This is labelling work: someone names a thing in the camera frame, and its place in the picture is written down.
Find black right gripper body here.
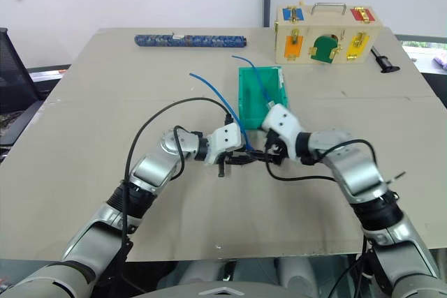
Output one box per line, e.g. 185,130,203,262
268,131,291,167

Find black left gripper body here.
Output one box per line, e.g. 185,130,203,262
215,154,235,179

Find blue network cable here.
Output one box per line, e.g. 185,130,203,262
231,55,277,110
189,73,254,152

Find green plastic bin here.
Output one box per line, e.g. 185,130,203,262
237,66,291,131

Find wooden lock box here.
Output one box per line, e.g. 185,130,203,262
273,1,384,66

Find grey robot torso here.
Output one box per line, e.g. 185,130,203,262
132,284,302,298

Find blue patterned rolled mat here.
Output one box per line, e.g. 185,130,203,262
134,32,249,50

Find black hand tool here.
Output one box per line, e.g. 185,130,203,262
370,45,401,75

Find side desk with glass top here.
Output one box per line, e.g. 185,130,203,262
394,33,447,75

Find dark low shelf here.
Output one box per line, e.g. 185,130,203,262
27,64,73,94

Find black mesh office chair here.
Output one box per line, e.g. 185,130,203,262
0,27,45,146

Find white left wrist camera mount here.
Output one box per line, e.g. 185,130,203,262
203,124,244,166

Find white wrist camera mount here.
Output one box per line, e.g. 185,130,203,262
260,103,304,165
203,124,244,166

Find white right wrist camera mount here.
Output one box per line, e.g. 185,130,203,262
260,103,304,165

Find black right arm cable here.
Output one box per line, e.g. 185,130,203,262
265,138,379,183

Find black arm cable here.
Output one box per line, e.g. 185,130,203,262
120,97,235,243
265,138,379,183

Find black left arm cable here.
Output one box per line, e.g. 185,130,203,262
120,97,235,243

